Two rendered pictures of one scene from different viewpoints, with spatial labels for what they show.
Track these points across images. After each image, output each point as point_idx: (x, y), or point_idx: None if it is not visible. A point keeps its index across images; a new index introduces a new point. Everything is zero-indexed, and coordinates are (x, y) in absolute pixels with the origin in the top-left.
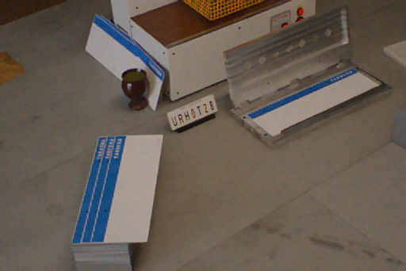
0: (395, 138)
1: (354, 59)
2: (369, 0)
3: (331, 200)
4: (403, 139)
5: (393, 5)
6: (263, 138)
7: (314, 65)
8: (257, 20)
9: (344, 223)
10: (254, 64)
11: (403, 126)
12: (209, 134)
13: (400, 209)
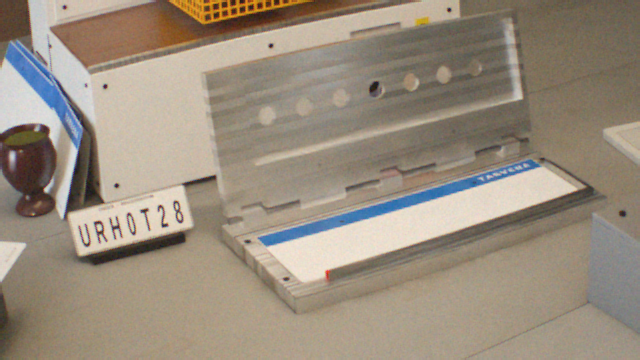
0: (593, 294)
1: (542, 148)
2: (589, 55)
3: None
4: (609, 296)
5: (634, 66)
6: (280, 287)
7: (442, 139)
8: (316, 35)
9: None
10: (285, 115)
11: (608, 260)
12: (160, 273)
13: None
